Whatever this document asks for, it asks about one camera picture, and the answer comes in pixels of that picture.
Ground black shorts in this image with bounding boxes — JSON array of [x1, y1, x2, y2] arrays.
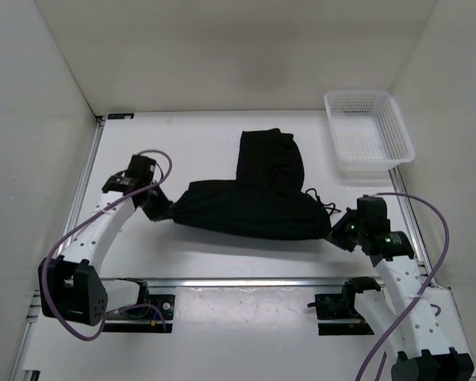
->
[[167, 129, 339, 241]]

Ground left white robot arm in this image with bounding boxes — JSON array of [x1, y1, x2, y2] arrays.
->
[[38, 170, 165, 341]]

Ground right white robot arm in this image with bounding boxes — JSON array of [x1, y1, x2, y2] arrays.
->
[[328, 210, 474, 380]]

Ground white perforated plastic basket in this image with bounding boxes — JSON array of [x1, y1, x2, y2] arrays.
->
[[324, 90, 416, 175]]

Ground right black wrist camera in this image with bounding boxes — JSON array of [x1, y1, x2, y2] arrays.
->
[[356, 196, 390, 238]]

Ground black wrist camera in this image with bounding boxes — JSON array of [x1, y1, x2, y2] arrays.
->
[[125, 155, 156, 183], [356, 196, 390, 238]]

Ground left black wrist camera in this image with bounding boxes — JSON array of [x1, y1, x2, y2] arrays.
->
[[125, 155, 156, 183]]

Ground aluminium front rail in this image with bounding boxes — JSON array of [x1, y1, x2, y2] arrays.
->
[[98, 277, 382, 290]]

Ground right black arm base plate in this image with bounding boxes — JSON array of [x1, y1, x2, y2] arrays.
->
[[307, 294, 374, 337]]

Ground black corner bracket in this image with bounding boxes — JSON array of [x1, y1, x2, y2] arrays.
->
[[107, 113, 135, 120]]

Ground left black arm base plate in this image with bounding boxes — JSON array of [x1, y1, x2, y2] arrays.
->
[[103, 278, 175, 334]]

